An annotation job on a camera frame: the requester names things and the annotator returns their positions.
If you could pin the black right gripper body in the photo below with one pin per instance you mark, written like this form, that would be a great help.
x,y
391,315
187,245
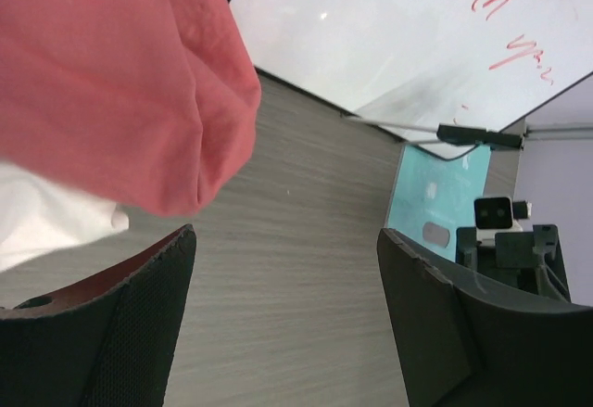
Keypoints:
x,y
530,261

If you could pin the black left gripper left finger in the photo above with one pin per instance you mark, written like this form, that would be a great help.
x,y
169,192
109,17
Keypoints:
x,y
107,340

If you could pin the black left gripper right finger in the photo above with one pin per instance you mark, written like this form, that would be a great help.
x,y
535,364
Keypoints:
x,y
464,339

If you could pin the teal cutting board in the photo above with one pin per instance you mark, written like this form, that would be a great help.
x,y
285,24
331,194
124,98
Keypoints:
x,y
432,198

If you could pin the white dry erase board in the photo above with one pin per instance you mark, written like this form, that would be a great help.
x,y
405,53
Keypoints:
x,y
415,64

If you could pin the red t shirt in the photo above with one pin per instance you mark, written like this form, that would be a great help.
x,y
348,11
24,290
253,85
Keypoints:
x,y
149,103

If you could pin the white t shirt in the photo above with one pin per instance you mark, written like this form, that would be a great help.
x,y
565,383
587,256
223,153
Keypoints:
x,y
39,217

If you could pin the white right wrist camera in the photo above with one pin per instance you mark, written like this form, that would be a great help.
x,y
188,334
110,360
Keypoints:
x,y
493,215

